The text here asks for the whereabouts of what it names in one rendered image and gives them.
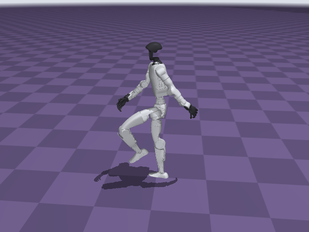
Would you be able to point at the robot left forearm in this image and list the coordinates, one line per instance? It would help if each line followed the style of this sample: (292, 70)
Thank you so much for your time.
(179, 98)

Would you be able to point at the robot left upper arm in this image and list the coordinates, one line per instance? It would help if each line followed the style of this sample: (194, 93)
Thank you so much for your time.
(162, 73)

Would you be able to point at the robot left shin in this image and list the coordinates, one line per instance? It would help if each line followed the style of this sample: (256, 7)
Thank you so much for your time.
(130, 140)

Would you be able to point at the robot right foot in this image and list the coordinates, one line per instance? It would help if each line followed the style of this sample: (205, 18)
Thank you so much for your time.
(156, 174)

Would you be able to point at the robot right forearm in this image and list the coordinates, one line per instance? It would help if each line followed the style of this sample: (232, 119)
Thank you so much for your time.
(135, 92)

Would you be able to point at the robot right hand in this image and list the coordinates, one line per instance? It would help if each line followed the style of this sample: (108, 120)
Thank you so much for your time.
(122, 102)

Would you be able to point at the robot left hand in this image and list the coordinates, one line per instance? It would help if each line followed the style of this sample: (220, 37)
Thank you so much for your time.
(192, 110)

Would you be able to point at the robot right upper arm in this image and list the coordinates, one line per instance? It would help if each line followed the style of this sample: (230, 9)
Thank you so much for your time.
(145, 83)

